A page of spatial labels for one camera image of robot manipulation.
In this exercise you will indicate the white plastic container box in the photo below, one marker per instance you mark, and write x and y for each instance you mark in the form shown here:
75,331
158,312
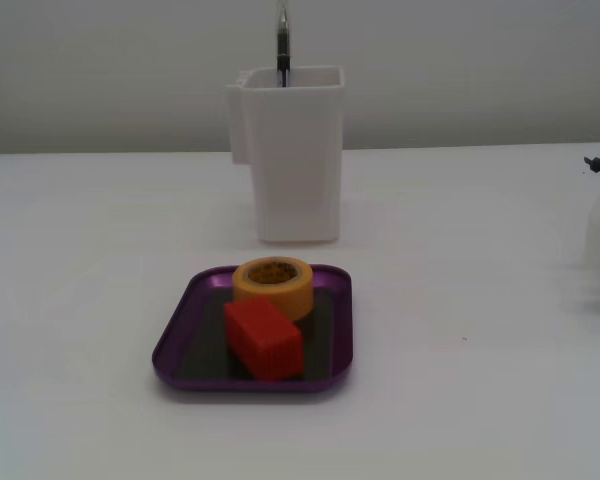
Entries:
300,165

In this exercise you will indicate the purple metal tray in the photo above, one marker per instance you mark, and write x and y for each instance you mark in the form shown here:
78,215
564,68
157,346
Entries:
342,325

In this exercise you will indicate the yellow masking tape roll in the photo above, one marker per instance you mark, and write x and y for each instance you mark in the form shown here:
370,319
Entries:
280,295

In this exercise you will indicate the clear black ballpoint pen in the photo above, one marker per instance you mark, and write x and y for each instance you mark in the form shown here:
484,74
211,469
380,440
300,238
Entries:
283,45

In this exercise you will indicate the red rectangular cube block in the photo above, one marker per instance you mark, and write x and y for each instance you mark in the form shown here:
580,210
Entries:
265,340

